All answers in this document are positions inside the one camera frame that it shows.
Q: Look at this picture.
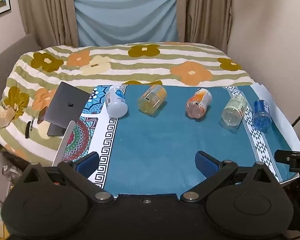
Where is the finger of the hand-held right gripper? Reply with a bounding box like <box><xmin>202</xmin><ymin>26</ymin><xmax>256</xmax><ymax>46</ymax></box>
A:
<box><xmin>274</xmin><ymin>150</ymin><xmax>294</xmax><ymax>167</ymax></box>

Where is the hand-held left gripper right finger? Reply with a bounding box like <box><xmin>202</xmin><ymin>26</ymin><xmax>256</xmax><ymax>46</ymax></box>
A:
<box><xmin>180</xmin><ymin>151</ymin><xmax>276</xmax><ymax>203</ymax></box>

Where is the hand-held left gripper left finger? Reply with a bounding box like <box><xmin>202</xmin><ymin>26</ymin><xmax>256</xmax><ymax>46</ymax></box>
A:
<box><xmin>22</xmin><ymin>151</ymin><xmax>115</xmax><ymax>204</ymax></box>

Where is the silver flat panel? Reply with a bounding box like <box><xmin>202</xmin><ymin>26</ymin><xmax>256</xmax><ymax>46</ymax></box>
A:
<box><xmin>52</xmin><ymin>120</ymin><xmax>77</xmax><ymax>167</ymax></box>

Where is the teal patterned table cloth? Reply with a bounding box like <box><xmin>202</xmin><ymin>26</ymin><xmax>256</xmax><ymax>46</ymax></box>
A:
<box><xmin>62</xmin><ymin>83</ymin><xmax>300</xmax><ymax>197</ymax></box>

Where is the blue plastic bottle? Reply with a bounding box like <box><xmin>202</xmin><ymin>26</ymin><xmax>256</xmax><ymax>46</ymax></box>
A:
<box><xmin>252</xmin><ymin>99</ymin><xmax>272</xmax><ymax>131</ymax></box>

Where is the white sheet under cloth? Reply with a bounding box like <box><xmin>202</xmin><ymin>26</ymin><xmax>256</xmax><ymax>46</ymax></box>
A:
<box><xmin>250</xmin><ymin>82</ymin><xmax>300</xmax><ymax>188</ymax></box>

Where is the clear empty bottle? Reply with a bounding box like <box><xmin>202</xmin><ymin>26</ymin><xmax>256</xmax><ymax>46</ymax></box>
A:
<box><xmin>219</xmin><ymin>94</ymin><xmax>248</xmax><ymax>130</ymax></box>

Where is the orange drink bottle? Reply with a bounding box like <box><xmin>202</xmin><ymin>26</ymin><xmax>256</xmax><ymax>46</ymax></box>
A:
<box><xmin>185</xmin><ymin>88</ymin><xmax>213</xmax><ymax>120</ymax></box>

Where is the grey laptop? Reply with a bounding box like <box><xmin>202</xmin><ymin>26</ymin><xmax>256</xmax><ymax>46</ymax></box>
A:
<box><xmin>43</xmin><ymin>81</ymin><xmax>92</xmax><ymax>137</ymax></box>

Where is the smartphone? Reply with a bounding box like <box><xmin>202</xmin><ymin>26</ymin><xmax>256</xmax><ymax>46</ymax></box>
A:
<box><xmin>37</xmin><ymin>107</ymin><xmax>49</xmax><ymax>125</ymax></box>

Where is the white plastic bottle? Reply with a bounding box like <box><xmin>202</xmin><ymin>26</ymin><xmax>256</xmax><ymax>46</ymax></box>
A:
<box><xmin>106</xmin><ymin>87</ymin><xmax>129</xmax><ymax>118</ymax></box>

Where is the clear glass item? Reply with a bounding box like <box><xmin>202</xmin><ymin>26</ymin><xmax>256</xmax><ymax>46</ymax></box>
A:
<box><xmin>1</xmin><ymin>163</ymin><xmax>23</xmax><ymax>181</ymax></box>

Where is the yellow drink bottle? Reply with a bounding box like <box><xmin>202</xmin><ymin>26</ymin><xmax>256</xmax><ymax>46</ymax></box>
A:
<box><xmin>137</xmin><ymin>84</ymin><xmax>168</xmax><ymax>116</ymax></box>

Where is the beige paper tag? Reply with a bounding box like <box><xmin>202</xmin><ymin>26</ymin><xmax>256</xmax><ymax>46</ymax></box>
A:
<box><xmin>0</xmin><ymin>104</ymin><xmax>20</xmax><ymax>128</ymax></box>

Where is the floral striped blanket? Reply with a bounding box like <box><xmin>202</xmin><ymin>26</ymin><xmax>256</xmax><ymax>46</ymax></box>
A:
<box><xmin>0</xmin><ymin>42</ymin><xmax>256</xmax><ymax>161</ymax></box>

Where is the grey sofa back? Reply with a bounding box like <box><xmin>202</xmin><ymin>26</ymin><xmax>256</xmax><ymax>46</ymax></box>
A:
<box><xmin>0</xmin><ymin>33</ymin><xmax>42</xmax><ymax>120</ymax></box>

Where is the beige curtain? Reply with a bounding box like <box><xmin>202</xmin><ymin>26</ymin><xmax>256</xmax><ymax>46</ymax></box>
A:
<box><xmin>176</xmin><ymin>0</ymin><xmax>234</xmax><ymax>54</ymax></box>
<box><xmin>15</xmin><ymin>0</ymin><xmax>80</xmax><ymax>51</ymax></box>

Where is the light blue hanging cloth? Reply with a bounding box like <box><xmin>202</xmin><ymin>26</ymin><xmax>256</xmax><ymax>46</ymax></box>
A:
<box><xmin>73</xmin><ymin>0</ymin><xmax>179</xmax><ymax>48</ymax></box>

